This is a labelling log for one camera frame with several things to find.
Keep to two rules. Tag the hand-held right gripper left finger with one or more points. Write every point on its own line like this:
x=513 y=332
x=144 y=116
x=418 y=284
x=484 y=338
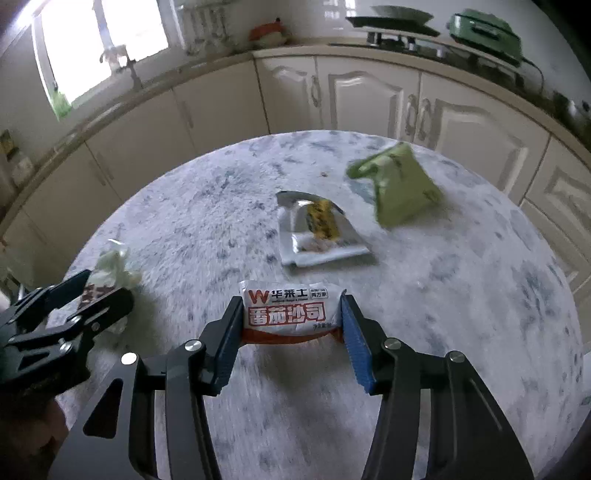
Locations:
x=228 y=353

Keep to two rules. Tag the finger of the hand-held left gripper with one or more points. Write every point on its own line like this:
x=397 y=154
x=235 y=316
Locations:
x=101 y=318
x=55 y=295

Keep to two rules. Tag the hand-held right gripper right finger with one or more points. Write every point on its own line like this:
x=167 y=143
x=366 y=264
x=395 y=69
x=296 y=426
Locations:
x=356 y=353

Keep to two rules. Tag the brown white candy wrapper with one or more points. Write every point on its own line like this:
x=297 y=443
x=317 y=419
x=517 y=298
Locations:
x=94 y=294

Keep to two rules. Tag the white red sauce packet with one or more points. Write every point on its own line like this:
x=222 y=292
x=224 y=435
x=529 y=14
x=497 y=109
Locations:
x=291 y=314

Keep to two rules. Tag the person's left hand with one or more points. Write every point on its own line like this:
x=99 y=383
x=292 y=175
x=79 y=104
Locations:
x=48 y=427

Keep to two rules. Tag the white crumpled plastic bag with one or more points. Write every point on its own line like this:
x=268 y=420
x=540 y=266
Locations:
x=115 y=263

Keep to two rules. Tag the silver opened snack wrapper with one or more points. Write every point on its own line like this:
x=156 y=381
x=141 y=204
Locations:
x=318 y=235

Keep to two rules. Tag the green snack packet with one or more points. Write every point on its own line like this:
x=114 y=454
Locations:
x=399 y=187

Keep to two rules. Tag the green plastic bottle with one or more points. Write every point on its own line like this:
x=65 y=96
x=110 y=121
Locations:
x=61 y=102

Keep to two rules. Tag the metal kitchen faucet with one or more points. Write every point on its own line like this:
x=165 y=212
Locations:
x=131 y=69

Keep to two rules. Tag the cream kitchen base cabinets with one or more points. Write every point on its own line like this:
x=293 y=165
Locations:
x=346 y=97

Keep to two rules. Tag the kitchen window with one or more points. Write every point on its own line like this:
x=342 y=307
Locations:
x=101 y=41

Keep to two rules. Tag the black gas stove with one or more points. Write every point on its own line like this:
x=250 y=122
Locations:
x=397 y=46

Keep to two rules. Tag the red orange container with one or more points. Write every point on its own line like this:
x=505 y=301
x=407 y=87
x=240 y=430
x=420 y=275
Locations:
x=270 y=31

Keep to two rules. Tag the black induction cooker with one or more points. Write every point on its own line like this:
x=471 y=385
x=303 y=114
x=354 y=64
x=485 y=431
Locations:
x=392 y=26

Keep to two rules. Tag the grey metal bowl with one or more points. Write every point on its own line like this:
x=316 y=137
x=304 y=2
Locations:
x=401 y=14

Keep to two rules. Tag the green electric cooking pot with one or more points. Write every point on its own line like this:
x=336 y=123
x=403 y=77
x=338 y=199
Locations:
x=485 y=34

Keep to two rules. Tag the wall utensil rack with ladles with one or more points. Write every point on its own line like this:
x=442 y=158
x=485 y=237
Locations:
x=205 y=25

